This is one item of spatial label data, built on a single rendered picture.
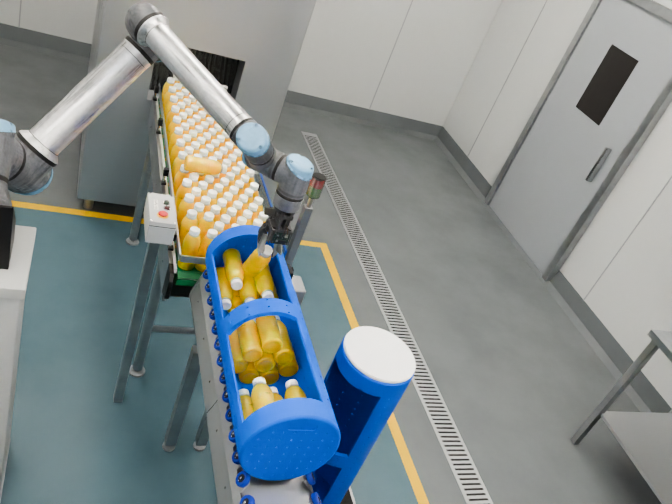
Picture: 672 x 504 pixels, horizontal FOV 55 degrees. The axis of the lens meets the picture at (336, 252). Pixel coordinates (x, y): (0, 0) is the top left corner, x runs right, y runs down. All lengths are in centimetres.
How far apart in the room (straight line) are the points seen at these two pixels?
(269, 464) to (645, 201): 393
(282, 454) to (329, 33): 536
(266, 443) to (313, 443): 14
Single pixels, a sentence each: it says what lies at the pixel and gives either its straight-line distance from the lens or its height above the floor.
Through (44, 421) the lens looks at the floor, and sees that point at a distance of 318.
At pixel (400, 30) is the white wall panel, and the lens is 696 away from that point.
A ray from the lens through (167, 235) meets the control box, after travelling 252.
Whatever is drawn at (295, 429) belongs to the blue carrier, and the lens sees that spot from 178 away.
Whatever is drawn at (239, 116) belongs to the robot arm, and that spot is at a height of 172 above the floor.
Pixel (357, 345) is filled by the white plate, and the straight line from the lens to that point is 233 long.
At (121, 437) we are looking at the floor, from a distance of 315.
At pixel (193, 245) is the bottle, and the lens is 253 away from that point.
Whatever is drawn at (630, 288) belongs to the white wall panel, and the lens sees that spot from 521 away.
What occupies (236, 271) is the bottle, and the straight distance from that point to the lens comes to 229.
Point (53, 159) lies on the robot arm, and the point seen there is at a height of 133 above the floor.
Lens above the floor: 248
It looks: 32 degrees down
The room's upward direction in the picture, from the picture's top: 23 degrees clockwise
